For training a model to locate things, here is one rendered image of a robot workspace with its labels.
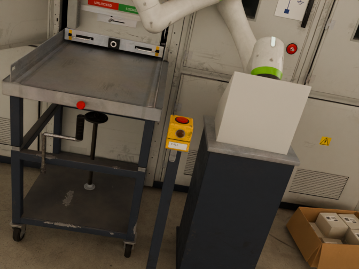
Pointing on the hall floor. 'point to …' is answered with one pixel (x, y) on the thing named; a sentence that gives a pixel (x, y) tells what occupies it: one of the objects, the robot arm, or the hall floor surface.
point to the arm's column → (229, 210)
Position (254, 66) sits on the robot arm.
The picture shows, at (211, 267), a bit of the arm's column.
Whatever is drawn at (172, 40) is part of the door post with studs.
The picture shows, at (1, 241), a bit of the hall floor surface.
